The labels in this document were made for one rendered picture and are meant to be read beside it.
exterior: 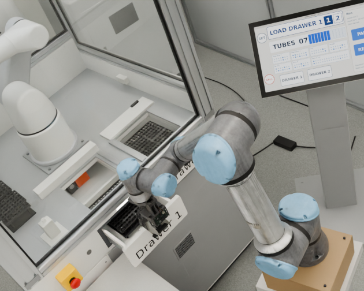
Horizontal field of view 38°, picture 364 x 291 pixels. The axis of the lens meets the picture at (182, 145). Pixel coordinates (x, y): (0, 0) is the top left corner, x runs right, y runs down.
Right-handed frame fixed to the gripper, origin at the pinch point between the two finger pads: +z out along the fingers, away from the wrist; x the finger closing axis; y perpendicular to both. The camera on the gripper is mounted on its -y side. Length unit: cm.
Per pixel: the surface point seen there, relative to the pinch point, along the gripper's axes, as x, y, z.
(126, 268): -15.4, -9.1, 14.5
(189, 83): 47, -18, -26
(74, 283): -33.5, -10.6, 1.7
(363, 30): 106, 21, -20
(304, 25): 95, 1, -25
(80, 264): -26.6, -17.8, 4.4
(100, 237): -14.7, -17.8, 1.4
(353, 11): 109, 15, -26
